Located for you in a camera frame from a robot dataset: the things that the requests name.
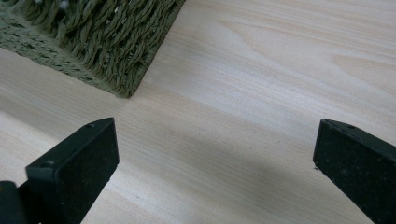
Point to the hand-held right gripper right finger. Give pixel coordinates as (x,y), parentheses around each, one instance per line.
(361,168)

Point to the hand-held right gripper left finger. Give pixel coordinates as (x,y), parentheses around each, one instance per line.
(74,174)

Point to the green woven basket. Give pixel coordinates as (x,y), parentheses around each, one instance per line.
(102,40)

